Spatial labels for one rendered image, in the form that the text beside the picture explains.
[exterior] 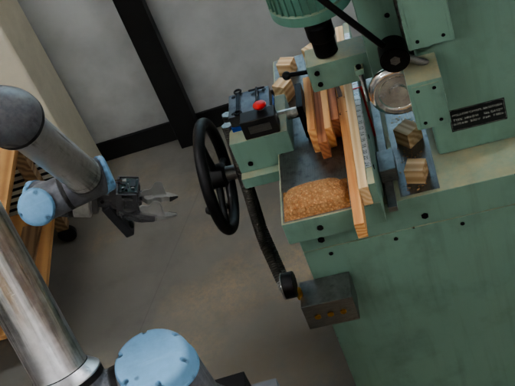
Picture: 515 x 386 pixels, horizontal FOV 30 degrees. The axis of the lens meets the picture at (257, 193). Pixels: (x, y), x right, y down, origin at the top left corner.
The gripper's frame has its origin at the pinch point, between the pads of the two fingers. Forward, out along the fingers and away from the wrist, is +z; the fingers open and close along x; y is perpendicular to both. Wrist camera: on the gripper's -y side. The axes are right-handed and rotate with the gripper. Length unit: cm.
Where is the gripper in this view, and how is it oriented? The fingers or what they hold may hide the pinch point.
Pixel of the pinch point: (172, 207)
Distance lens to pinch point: 246.0
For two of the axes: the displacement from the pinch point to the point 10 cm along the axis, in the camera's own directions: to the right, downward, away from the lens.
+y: 0.5, -7.5, -6.6
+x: -0.2, -6.7, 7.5
